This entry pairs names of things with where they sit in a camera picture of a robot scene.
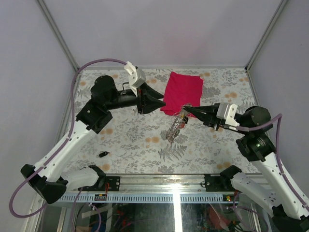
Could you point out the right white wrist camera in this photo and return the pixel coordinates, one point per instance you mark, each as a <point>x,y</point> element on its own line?
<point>226,113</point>

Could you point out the round metal key ring disc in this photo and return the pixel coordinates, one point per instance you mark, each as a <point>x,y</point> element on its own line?
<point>179,123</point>

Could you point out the red folded cloth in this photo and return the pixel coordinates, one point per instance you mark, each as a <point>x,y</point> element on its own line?
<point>180,90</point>

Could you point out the left aluminium frame post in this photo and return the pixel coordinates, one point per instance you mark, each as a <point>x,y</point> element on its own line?
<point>57,33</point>

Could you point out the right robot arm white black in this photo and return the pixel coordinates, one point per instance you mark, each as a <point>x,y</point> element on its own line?
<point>286,203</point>

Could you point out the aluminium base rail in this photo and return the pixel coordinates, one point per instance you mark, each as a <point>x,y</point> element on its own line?
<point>159,183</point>

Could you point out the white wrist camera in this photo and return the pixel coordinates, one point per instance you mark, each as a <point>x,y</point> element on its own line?
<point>136,77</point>
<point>226,113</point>

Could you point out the aluminium frame post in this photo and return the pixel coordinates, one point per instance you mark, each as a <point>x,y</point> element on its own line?
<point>57,33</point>
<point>266,33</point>

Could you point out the perforated cable duct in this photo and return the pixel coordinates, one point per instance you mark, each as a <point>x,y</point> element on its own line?
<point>141,198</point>

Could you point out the right aluminium frame post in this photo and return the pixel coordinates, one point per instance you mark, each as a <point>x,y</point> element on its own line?
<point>266,33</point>

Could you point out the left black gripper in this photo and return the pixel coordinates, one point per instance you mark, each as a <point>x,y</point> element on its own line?
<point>144,94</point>

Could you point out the small black key fob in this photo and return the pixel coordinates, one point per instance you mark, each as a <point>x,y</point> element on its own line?
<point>103,154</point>

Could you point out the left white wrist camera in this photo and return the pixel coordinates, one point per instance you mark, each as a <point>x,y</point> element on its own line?
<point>136,77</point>

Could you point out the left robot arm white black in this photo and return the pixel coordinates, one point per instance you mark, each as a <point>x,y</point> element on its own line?
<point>47,177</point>

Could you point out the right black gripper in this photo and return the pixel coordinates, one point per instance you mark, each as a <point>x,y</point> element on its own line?
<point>208,114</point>

